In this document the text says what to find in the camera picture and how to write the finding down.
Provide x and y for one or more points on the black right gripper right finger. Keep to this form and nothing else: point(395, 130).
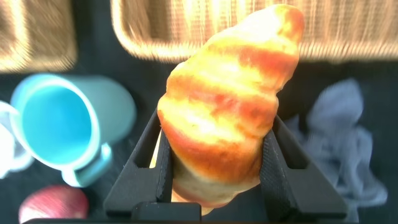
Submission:
point(289, 186)

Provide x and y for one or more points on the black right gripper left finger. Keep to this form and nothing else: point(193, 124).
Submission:
point(140, 180)

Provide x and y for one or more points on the grey cloth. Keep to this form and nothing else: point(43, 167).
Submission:
point(339, 140)

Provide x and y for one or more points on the golden striped croissant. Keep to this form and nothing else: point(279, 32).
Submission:
point(224, 109)

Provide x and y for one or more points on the white plastic lid dish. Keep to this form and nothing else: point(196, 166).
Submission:
point(6, 149)

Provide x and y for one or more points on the red apple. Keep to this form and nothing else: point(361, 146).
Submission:
point(53, 203)

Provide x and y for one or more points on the light blue plastic mug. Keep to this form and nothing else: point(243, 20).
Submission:
point(56, 124)

